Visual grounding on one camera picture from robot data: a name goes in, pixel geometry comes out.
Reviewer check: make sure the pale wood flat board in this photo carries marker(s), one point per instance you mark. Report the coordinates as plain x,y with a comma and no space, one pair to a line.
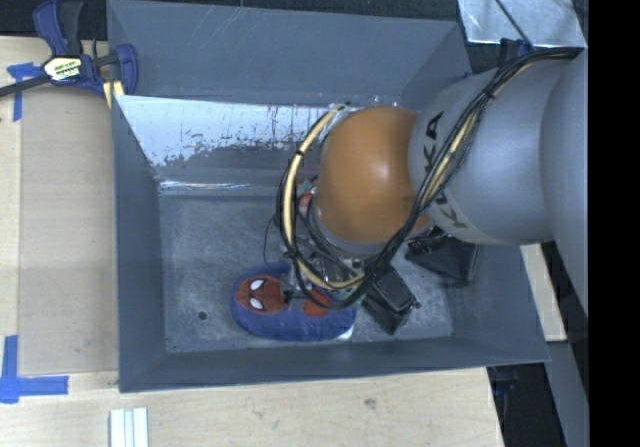
67,235

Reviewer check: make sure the small black box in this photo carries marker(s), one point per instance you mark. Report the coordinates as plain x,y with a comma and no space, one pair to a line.
392,297

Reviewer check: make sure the blue and red plush toy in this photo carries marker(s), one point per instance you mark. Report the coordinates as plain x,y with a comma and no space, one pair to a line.
280,322

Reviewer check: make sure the grey metal bin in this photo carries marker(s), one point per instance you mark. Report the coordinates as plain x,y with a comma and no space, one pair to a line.
210,255

